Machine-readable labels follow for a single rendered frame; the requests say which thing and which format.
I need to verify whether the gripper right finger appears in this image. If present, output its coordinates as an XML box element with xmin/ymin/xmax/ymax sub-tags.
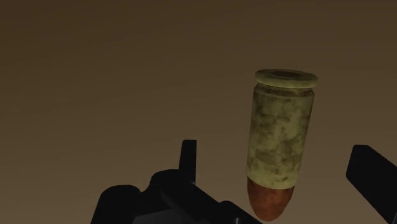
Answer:
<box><xmin>345</xmin><ymin>144</ymin><xmax>397</xmax><ymax>224</ymax></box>

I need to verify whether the yellow-green bullet-shaped cartridge, copper tip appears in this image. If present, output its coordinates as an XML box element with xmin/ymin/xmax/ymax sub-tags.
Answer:
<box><xmin>246</xmin><ymin>69</ymin><xmax>318</xmax><ymax>222</ymax></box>

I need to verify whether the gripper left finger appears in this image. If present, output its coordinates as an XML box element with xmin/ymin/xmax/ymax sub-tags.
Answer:
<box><xmin>90</xmin><ymin>139</ymin><xmax>263</xmax><ymax>224</ymax></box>

